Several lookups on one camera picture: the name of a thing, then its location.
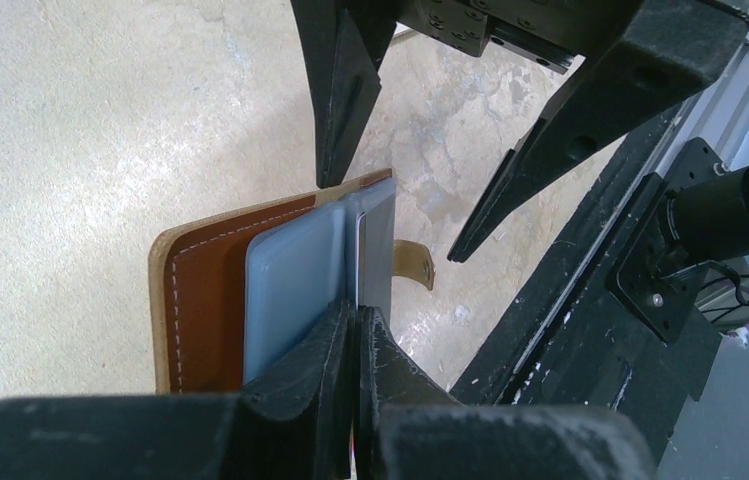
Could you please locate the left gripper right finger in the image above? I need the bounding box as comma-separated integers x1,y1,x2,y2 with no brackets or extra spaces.
355,307,656,479

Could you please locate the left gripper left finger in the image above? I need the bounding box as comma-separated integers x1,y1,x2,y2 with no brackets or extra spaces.
0,302,356,479

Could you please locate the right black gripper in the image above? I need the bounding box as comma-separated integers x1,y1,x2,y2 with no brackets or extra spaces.
291,0,749,263

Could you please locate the tan leather card holder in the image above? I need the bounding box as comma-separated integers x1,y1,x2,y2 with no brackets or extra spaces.
148,169,436,394

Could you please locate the grey magnetic stripe card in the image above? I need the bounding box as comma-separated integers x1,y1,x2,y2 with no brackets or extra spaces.
344,178,396,320

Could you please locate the aluminium frame rail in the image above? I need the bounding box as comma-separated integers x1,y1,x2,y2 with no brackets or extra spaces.
648,42,749,176

